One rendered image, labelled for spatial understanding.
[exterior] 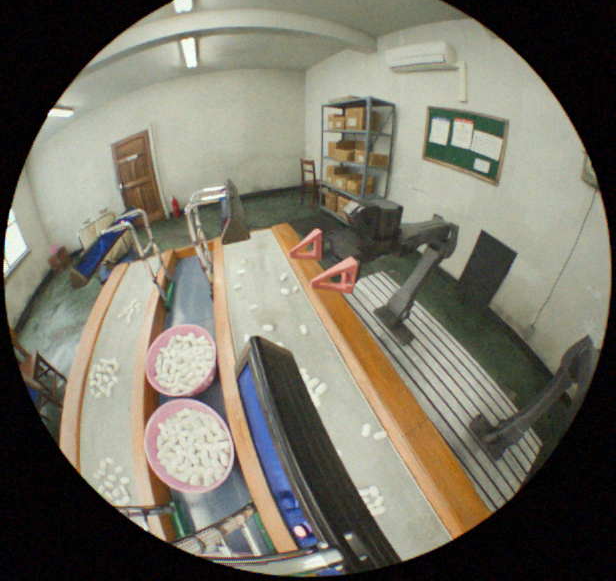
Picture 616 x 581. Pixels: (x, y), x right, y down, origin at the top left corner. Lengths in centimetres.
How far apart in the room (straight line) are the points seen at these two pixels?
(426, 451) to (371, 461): 14
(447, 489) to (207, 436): 62
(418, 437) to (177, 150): 482
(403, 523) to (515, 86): 258
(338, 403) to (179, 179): 457
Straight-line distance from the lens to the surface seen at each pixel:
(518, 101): 226
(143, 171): 477
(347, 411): 57
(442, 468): 63
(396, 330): 82
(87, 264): 81
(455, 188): 231
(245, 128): 465
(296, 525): 23
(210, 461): 61
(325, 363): 62
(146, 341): 83
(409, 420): 59
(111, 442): 82
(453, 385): 82
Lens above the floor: 129
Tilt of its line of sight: 38 degrees down
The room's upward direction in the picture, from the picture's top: straight up
